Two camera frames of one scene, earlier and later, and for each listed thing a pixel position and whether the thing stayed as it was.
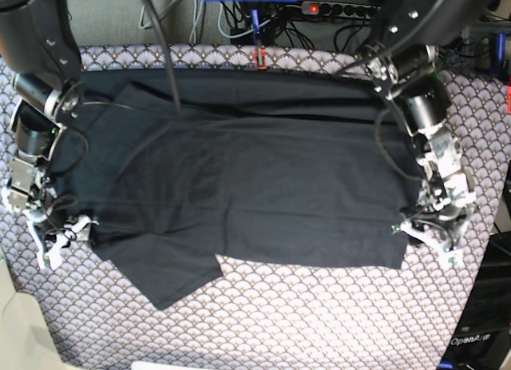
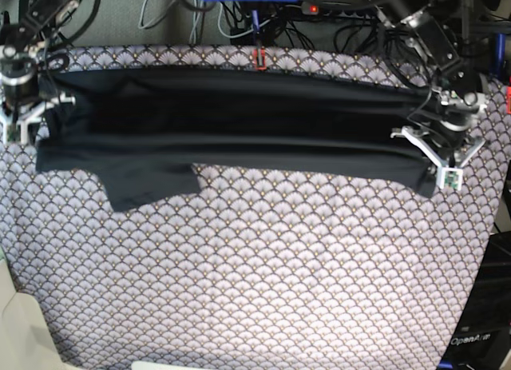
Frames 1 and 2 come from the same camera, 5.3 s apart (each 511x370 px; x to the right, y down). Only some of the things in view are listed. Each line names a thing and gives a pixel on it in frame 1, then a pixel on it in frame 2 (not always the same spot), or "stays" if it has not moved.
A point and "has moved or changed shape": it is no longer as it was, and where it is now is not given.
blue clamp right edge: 501,56 stays
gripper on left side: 51,212 to 19,78
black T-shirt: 292,166 has moved or changed shape
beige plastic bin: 26,342 stays
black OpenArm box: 484,340 stays
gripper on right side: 449,218 to 453,120
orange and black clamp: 263,58 stays
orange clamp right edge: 509,99 stays
